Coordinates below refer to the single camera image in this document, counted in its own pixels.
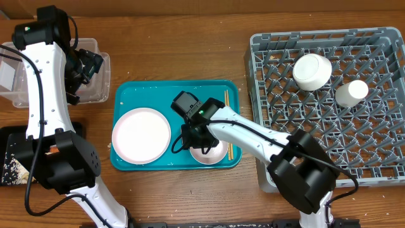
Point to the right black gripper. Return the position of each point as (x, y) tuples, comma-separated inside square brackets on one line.
[(192, 139)]

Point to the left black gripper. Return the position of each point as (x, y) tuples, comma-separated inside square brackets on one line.
[(92, 62)]

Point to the small white plate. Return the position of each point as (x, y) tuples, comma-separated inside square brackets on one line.
[(214, 155)]

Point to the wooden chopstick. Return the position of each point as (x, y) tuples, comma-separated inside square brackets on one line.
[(226, 95)]

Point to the large white plate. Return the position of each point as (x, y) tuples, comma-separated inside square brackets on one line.
[(141, 136)]

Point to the rice and peanut scraps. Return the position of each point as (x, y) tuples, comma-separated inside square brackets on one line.
[(14, 173)]

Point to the white bowl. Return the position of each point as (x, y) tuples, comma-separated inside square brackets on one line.
[(312, 72)]

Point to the white cup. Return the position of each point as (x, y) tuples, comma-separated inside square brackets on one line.
[(349, 95)]

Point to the orange carrot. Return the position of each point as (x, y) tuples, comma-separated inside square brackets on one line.
[(52, 150)]

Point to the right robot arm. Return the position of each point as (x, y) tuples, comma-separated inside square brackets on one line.
[(299, 167)]

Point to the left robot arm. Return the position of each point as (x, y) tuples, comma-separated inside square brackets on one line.
[(43, 46)]

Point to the black waste tray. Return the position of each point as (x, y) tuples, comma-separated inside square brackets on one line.
[(76, 164)]

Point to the grey dishwasher rack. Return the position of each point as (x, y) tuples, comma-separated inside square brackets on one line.
[(367, 139)]

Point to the teal serving tray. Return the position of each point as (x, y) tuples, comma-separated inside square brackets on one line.
[(159, 95)]

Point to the clear plastic bin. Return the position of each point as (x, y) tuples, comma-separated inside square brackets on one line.
[(14, 80)]

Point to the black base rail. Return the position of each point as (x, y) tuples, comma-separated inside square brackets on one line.
[(289, 223)]

